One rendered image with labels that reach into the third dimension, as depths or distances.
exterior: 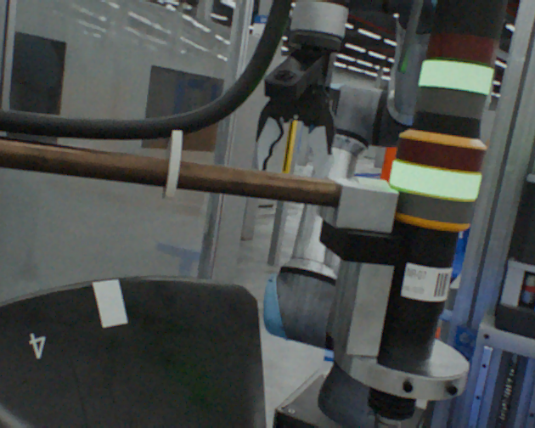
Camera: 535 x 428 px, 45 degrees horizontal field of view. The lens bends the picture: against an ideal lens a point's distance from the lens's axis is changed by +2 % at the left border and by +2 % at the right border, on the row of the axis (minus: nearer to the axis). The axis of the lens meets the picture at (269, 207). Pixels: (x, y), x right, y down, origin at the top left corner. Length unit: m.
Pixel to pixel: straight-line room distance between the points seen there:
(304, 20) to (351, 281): 0.60
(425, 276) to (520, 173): 0.95
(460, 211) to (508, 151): 0.96
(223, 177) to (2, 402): 0.20
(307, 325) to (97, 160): 0.92
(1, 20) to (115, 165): 0.78
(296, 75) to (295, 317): 0.52
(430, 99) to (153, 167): 0.14
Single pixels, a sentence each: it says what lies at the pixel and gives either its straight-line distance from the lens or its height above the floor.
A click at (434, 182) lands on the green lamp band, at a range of 0.32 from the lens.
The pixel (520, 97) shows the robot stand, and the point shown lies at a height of 1.66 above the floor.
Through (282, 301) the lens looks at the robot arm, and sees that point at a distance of 1.19.
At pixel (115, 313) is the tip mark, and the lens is 0.44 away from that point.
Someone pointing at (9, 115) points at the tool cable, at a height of 1.56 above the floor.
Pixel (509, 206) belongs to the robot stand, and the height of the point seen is 1.46.
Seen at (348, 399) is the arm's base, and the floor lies 1.08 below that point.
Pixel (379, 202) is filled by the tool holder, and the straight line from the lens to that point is 0.31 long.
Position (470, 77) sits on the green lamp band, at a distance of 0.32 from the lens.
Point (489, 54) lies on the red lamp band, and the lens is 0.33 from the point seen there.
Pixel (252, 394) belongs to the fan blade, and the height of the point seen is 1.39.
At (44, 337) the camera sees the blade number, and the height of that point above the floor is 1.42.
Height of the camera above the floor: 1.58
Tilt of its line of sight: 9 degrees down
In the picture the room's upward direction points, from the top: 9 degrees clockwise
